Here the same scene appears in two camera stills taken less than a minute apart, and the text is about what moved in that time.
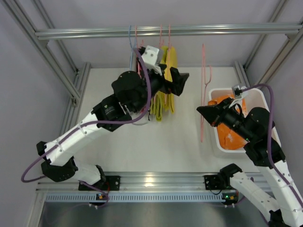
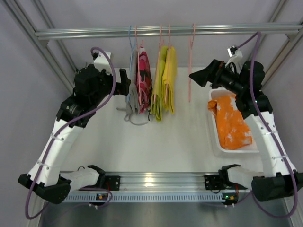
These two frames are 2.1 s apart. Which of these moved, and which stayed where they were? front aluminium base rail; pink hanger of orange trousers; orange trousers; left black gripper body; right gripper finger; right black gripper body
Moved: left black gripper body; right gripper finger; right black gripper body; pink hanger of orange trousers
Stayed: orange trousers; front aluminium base rail
